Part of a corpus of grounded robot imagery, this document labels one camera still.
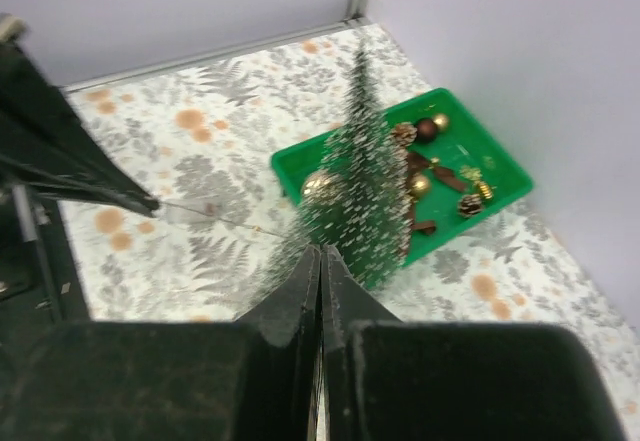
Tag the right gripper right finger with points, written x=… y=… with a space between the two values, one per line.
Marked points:
x=385 y=379

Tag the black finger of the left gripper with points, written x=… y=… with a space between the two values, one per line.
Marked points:
x=44 y=143

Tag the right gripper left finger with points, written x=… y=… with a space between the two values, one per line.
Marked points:
x=254 y=378

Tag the small green christmas tree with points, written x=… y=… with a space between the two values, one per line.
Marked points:
x=363 y=211

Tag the silver striped bauble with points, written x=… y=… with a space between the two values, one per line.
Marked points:
x=322 y=188

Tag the green plastic tray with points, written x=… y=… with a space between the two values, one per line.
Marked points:
x=472 y=176

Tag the brown ribbon bow cluster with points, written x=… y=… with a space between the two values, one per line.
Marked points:
x=432 y=192

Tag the frosted pine cone right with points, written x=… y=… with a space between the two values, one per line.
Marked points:
x=470 y=205

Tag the frosted pine cone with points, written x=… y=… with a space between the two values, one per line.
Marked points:
x=404 y=134
x=470 y=205

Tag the dark brown matte bauble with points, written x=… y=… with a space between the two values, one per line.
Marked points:
x=426 y=130

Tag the small gold glitter bauble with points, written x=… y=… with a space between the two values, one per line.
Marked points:
x=441 y=121

